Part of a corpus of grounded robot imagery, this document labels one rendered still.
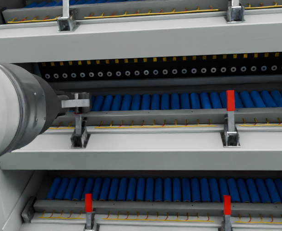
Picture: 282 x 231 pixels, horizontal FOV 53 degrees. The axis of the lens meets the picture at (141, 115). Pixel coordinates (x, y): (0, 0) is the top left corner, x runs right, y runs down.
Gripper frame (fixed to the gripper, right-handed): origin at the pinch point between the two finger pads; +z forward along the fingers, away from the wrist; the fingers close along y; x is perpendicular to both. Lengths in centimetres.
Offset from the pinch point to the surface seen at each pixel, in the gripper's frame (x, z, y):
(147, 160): -10.6, 0.4, 12.3
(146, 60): 7.9, 12.3, 11.5
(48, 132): -5.9, 3.5, -7.0
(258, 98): -0.6, 10.0, 33.8
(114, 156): -9.9, 0.0, 6.6
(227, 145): -8.1, 0.2, 26.0
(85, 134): -6.2, 1.4, 1.0
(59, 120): -3.9, 5.3, -5.5
